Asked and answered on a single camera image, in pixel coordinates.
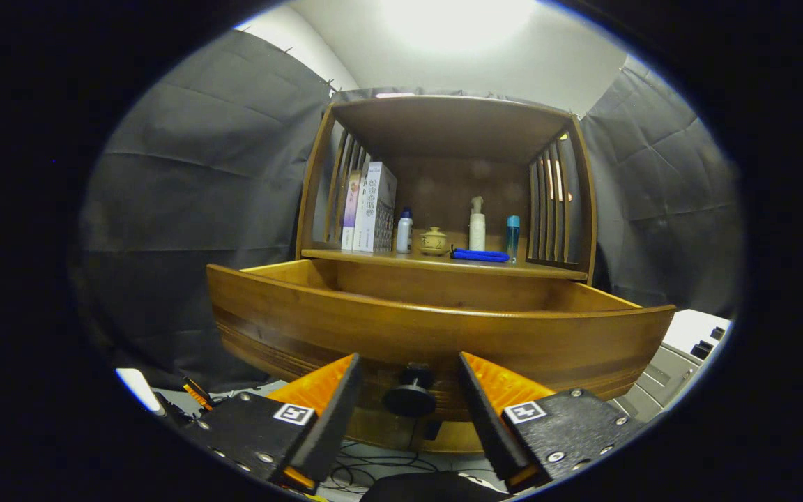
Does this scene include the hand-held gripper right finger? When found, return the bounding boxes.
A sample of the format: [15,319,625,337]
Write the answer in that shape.
[457,351,646,492]

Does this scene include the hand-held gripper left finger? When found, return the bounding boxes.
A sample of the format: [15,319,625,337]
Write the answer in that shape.
[158,353,362,496]

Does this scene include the black drawer knob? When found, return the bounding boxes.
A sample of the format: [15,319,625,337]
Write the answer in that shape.
[382,363,438,419]

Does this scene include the wooden drawer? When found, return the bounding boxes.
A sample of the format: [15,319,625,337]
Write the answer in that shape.
[206,258,676,423]

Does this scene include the wooden cabinet door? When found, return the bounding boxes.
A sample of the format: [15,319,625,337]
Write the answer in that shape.
[342,417,416,450]
[412,418,486,454]

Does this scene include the wooden countertop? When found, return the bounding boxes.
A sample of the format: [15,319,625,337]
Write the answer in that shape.
[302,248,589,281]

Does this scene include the wooden cabinet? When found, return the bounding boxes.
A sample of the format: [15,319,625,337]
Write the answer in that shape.
[206,94,676,454]

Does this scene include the orange black tool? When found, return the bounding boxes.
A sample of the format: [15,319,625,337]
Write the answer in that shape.
[180,376,215,412]

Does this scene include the blue folded cloth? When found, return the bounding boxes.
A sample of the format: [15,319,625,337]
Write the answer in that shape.
[450,248,511,264]

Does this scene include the white blue object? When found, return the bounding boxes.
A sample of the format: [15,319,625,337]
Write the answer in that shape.
[116,367,165,417]

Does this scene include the yellow lidded teacup with saucer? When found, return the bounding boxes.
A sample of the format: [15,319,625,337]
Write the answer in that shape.
[419,227,450,257]

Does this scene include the white pump bottle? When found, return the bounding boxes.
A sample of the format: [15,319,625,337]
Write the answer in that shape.
[468,196,487,252]

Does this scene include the thin purple book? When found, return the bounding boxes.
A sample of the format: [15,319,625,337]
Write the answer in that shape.
[341,171,362,251]

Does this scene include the thick white book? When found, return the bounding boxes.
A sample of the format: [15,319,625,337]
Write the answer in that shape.
[354,162,398,253]

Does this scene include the black backdrop cloth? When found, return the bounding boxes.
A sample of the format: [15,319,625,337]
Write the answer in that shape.
[70,28,747,395]

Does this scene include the black floor cables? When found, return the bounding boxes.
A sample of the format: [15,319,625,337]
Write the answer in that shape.
[321,439,444,496]

